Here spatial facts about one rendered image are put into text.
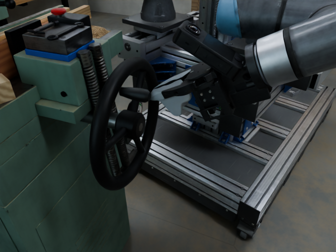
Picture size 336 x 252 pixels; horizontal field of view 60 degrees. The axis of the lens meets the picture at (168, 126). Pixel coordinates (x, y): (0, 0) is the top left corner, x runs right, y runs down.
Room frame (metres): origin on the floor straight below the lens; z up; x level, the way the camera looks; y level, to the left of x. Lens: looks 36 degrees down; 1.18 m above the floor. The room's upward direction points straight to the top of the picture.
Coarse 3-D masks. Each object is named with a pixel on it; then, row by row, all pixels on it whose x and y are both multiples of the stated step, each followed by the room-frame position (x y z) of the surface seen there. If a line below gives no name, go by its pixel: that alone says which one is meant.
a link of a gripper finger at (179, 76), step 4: (184, 72) 0.48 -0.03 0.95; (188, 72) 0.47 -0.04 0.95; (172, 76) 0.49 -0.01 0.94; (176, 76) 0.48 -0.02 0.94; (180, 76) 0.47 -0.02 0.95; (184, 76) 0.46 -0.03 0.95; (168, 80) 0.48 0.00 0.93; (172, 80) 0.47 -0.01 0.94; (160, 84) 0.48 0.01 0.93; (164, 84) 0.47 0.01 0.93; (184, 104) 0.47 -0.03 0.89
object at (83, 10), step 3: (81, 6) 0.98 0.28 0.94; (84, 6) 0.98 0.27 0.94; (87, 6) 0.98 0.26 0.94; (75, 9) 0.94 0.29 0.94; (78, 9) 0.94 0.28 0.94; (81, 9) 0.95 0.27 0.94; (84, 9) 0.97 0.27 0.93; (87, 9) 0.98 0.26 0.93; (69, 12) 0.91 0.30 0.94; (72, 12) 0.91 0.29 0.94; (75, 12) 0.92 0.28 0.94; (78, 12) 0.94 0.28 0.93; (81, 12) 0.95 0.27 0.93; (84, 12) 0.96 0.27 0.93; (87, 12) 0.98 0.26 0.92; (90, 15) 0.99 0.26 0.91
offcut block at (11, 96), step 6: (0, 78) 0.48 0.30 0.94; (6, 78) 0.48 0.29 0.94; (0, 84) 0.46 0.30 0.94; (6, 84) 0.47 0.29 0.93; (0, 90) 0.46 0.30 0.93; (6, 90) 0.46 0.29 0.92; (12, 90) 0.47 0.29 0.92; (0, 96) 0.46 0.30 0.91; (6, 96) 0.46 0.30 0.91; (12, 96) 0.47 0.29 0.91; (0, 102) 0.45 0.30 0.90
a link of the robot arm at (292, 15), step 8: (288, 0) 0.49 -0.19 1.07; (296, 0) 0.49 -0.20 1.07; (304, 0) 0.48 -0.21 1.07; (312, 0) 0.48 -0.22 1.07; (320, 0) 0.48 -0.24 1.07; (328, 0) 0.47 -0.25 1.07; (288, 8) 0.48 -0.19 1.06; (296, 8) 0.47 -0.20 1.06; (304, 8) 0.47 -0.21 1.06; (312, 8) 0.46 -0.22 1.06; (320, 8) 0.44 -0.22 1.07; (288, 16) 0.47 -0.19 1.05; (296, 16) 0.46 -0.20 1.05; (304, 16) 0.46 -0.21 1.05; (280, 24) 0.47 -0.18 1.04; (288, 24) 0.46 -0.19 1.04
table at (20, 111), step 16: (112, 32) 0.85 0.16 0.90; (112, 48) 0.81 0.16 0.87; (16, 80) 0.54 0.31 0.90; (16, 96) 0.48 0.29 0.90; (32, 96) 0.51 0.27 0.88; (0, 112) 0.43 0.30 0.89; (16, 112) 0.46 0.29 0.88; (32, 112) 0.49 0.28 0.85; (48, 112) 0.49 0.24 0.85; (64, 112) 0.48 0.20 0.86; (80, 112) 0.49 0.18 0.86; (0, 128) 0.42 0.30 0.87; (16, 128) 0.45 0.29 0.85
